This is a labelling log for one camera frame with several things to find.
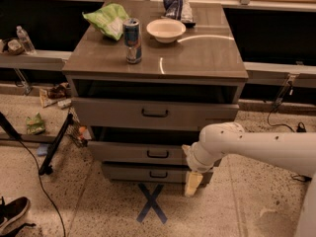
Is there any small green bag on floor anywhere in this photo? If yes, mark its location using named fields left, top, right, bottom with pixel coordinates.
left=26, top=113, right=45, bottom=135

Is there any grey bench rail left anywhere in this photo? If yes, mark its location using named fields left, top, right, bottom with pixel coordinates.
left=0, top=50, right=72, bottom=71

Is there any blue energy drink can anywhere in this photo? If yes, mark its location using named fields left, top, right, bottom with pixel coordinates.
left=123, top=18, right=142, bottom=64

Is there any green chip bag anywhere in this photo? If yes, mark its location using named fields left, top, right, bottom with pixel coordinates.
left=83, top=3, right=129, bottom=40

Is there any clear water bottle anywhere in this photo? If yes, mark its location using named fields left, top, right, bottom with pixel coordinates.
left=16, top=26, right=36, bottom=55

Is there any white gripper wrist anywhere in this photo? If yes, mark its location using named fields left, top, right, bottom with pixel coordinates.
left=182, top=142, right=218, bottom=198

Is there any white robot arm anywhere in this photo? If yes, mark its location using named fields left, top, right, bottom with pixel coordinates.
left=183, top=122, right=316, bottom=237

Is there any blue tape cross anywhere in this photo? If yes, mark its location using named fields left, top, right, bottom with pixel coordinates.
left=136, top=183, right=168, bottom=224

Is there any black floor cable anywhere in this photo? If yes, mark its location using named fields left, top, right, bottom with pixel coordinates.
left=0, top=113, right=67, bottom=237

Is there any grey drawer cabinet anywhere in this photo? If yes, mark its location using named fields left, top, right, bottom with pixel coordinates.
left=61, top=0, right=249, bottom=187

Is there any black sneaker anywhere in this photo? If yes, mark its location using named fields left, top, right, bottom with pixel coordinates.
left=0, top=197, right=30, bottom=237

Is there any round container on bench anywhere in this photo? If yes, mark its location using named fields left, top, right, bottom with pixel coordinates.
left=0, top=39, right=24, bottom=55

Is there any grey bench rail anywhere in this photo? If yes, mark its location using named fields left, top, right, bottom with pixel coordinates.
left=244, top=62, right=316, bottom=88
left=0, top=50, right=72, bottom=71

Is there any grey drawer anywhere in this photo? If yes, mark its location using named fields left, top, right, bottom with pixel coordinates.
left=101, top=162, right=214, bottom=186
left=73, top=97, right=239, bottom=130
left=88, top=141, right=187, bottom=166

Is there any blue white snack bag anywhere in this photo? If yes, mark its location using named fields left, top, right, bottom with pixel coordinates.
left=163, top=0, right=196, bottom=28

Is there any white bowl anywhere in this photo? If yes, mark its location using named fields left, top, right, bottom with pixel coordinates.
left=146, top=19, right=186, bottom=43

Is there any crumpled snack wrapper on floor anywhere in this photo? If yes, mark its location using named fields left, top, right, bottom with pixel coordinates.
left=39, top=83, right=69, bottom=108

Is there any black tripod leg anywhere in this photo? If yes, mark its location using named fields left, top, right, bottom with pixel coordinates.
left=39, top=114, right=73, bottom=176

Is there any grey bench rail right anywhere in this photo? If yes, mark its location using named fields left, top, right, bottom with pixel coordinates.
left=244, top=62, right=316, bottom=88

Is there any black power adapter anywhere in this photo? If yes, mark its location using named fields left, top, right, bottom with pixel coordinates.
left=296, top=122, right=307, bottom=132

